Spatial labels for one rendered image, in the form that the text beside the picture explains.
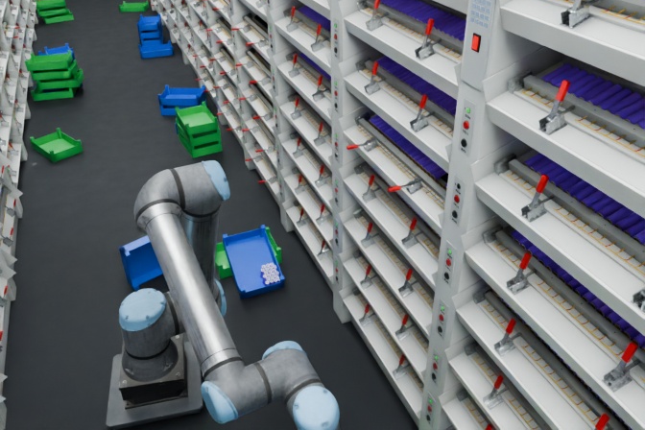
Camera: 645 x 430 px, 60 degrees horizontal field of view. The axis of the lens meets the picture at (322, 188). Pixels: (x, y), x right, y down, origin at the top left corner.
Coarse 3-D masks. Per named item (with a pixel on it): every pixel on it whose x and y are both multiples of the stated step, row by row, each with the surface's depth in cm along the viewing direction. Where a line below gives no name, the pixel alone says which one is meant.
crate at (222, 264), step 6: (270, 234) 279; (270, 240) 281; (216, 246) 274; (222, 246) 275; (276, 246) 271; (216, 252) 275; (222, 252) 275; (276, 252) 266; (216, 258) 272; (222, 258) 272; (276, 258) 266; (216, 264) 262; (222, 264) 256; (228, 264) 268; (222, 270) 257; (228, 270) 259; (222, 276) 259
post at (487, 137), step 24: (504, 48) 108; (528, 48) 110; (480, 96) 114; (456, 120) 124; (480, 120) 116; (456, 144) 126; (480, 144) 118; (504, 144) 121; (456, 168) 128; (480, 216) 129; (456, 240) 135; (456, 264) 137; (456, 288) 140; (432, 336) 158; (456, 336) 148; (432, 384) 165; (456, 384) 160
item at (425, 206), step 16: (352, 112) 185; (368, 112) 186; (352, 128) 187; (352, 144) 184; (368, 160) 176; (384, 160) 168; (384, 176) 166; (400, 176) 161; (400, 192) 159; (416, 192) 153; (416, 208) 153; (432, 208) 146; (432, 224) 146
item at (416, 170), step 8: (360, 120) 185; (368, 128) 180; (376, 136) 175; (384, 144) 171; (392, 144) 169; (392, 152) 167; (400, 152) 165; (392, 160) 166; (400, 160) 164; (408, 160) 161; (400, 168) 162; (408, 168) 160; (416, 168) 157; (408, 176) 158; (416, 176) 156; (424, 176) 153; (432, 184) 150; (440, 192) 147
